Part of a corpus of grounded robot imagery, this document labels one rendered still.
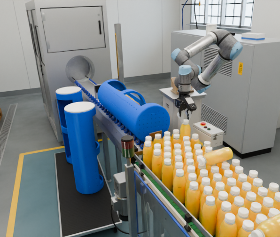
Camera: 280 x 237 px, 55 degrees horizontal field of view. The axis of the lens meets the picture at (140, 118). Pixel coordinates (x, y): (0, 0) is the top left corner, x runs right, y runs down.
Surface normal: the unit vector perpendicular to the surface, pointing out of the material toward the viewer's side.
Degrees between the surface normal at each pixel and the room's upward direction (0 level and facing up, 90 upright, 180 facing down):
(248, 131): 90
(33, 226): 0
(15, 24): 90
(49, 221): 0
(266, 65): 90
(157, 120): 90
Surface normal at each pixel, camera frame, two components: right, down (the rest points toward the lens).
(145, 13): 0.32, 0.35
